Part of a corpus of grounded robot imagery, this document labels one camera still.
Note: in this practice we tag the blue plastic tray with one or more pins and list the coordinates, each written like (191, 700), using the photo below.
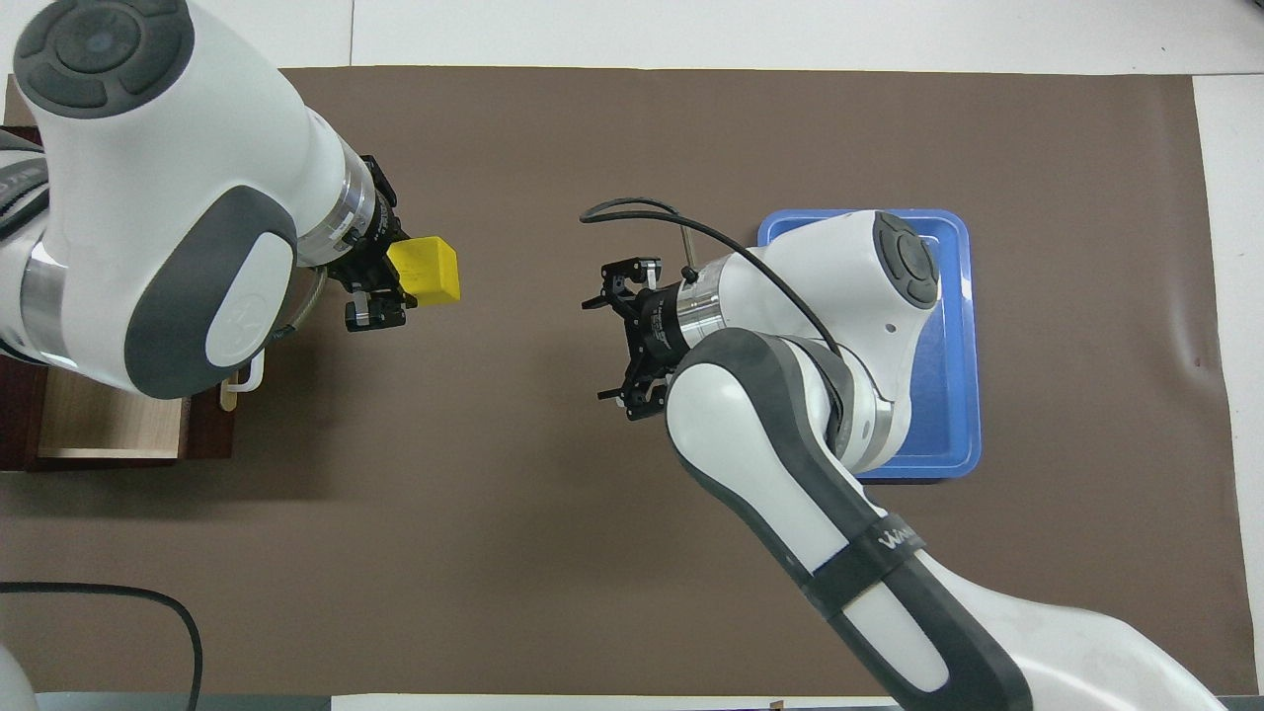
(958, 415)

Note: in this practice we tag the brown table mat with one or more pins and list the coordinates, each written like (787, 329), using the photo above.
(494, 513)

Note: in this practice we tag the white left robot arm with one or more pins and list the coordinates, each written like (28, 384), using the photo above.
(168, 178)

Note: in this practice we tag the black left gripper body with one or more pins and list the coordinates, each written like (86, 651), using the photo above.
(360, 257)

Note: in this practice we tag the yellow cube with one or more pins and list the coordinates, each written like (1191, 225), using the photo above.
(427, 272)

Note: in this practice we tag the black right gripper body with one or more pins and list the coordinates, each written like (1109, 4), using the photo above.
(667, 321)

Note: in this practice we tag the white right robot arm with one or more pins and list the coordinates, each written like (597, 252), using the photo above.
(750, 434)

